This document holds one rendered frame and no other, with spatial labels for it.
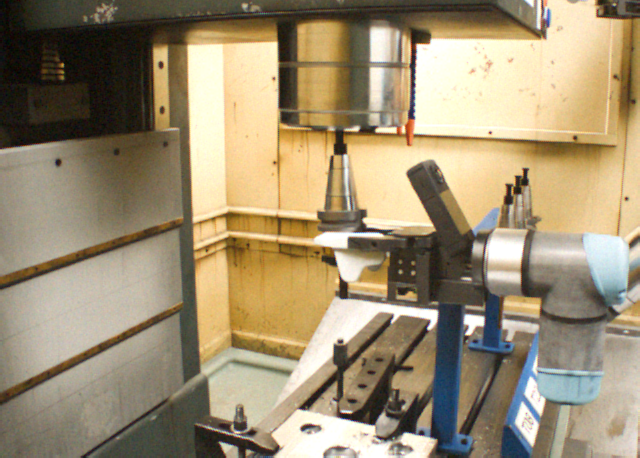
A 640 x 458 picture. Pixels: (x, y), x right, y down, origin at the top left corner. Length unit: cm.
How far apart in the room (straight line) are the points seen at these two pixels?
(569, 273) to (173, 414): 91
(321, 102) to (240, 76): 133
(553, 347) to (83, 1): 69
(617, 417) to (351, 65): 118
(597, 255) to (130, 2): 60
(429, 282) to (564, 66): 108
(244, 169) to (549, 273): 147
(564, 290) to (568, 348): 7
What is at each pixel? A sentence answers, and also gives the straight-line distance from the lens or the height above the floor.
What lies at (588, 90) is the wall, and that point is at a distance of 174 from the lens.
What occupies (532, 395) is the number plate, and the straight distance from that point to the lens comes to 126.
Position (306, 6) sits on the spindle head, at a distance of 69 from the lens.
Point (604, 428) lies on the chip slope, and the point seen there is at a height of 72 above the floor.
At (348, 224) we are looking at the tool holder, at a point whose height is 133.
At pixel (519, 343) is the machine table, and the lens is 160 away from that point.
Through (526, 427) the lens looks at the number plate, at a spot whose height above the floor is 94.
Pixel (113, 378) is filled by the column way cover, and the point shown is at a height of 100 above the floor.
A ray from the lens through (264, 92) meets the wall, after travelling 201.
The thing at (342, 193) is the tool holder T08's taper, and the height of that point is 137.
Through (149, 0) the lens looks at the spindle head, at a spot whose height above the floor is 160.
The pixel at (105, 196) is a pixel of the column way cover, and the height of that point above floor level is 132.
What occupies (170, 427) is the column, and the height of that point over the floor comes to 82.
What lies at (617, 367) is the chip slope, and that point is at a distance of 178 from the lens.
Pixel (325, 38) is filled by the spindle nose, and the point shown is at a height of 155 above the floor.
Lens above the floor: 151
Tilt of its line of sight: 12 degrees down
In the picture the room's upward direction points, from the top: straight up
